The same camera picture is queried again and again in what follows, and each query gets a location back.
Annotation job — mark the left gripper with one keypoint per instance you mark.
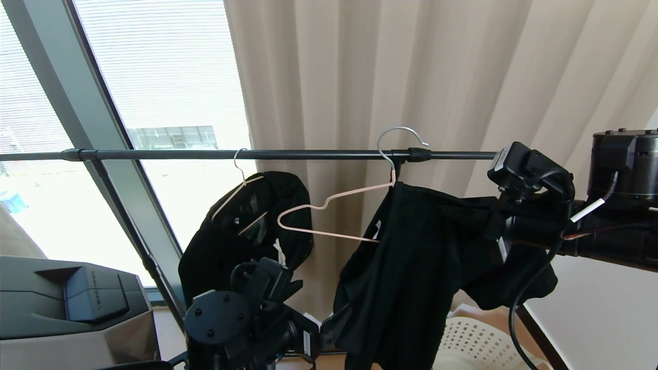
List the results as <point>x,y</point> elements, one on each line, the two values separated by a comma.
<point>293,334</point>

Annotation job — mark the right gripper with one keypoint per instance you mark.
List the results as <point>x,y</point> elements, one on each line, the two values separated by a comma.
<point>529,234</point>

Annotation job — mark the black shorts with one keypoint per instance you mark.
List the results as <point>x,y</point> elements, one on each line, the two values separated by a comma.
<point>216,257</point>

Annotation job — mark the black t-shirt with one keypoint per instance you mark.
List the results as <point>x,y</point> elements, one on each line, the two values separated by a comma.
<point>411,267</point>

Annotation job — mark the pink clothes hanger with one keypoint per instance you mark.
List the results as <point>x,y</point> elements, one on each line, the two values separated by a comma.
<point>231,195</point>
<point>354,192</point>

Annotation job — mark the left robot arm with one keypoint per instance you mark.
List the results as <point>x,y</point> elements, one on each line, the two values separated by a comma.
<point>77,308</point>

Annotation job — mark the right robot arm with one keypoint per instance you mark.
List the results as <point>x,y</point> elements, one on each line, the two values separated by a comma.
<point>622,164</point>

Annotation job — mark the white laundry basket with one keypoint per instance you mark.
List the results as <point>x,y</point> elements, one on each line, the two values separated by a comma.
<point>473,344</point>

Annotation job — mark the black clothes rack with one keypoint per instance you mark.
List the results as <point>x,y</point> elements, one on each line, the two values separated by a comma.
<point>308,154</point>

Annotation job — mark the window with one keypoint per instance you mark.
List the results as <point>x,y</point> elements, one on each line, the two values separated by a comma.
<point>169,77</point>

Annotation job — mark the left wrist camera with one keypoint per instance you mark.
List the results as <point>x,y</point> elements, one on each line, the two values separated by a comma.
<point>267,282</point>

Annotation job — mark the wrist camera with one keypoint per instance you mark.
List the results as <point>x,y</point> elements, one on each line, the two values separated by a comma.
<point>534,172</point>
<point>267,282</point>

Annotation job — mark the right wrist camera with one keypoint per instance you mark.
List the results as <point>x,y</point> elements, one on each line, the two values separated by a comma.
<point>534,172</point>

